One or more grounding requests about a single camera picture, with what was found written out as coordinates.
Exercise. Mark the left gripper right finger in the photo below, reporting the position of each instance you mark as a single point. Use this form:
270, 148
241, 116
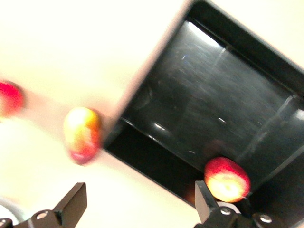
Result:
205, 204

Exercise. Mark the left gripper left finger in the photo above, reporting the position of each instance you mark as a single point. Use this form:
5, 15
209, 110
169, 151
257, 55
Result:
71, 204

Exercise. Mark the red apple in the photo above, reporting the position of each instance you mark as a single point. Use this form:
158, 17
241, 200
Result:
225, 180

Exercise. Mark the black plastic box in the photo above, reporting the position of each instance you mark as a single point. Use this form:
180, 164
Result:
213, 95

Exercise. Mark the red yellow mango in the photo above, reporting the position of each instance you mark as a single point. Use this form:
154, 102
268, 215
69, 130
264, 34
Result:
82, 135

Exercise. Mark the red pomegranate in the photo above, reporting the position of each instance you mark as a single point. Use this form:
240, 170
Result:
9, 98

